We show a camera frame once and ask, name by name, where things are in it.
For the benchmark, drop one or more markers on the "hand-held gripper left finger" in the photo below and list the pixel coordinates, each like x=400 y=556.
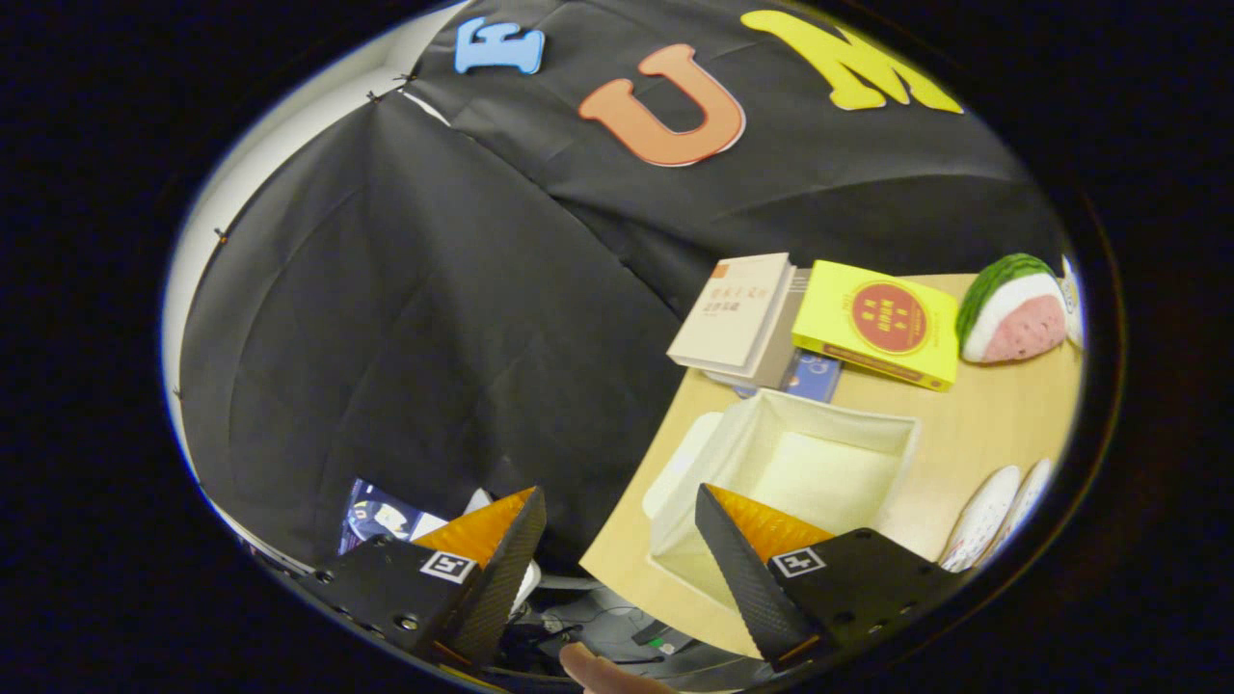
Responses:
x=492 y=588

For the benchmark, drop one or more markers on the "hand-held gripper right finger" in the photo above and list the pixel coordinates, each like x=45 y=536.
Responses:
x=752 y=588

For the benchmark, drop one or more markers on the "white storage box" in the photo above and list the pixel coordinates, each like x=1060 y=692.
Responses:
x=819 y=472

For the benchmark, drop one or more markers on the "white shoe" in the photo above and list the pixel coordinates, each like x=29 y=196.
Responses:
x=983 y=516
x=1030 y=496

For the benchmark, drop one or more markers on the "computer monitor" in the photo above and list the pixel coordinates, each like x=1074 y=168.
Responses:
x=381 y=516

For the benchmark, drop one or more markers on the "blue book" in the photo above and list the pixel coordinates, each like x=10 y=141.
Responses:
x=815 y=376

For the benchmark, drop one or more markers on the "grey book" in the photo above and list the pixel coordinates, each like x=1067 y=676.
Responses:
x=786 y=347

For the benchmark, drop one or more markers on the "beige book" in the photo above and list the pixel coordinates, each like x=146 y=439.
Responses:
x=733 y=313

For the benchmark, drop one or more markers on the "yellow book with red circle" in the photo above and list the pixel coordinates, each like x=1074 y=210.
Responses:
x=877 y=323

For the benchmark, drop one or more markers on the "watermelon slice plush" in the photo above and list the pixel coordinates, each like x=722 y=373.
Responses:
x=1017 y=313

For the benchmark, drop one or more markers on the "white plush toy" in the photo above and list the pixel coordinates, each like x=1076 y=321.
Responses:
x=1073 y=304

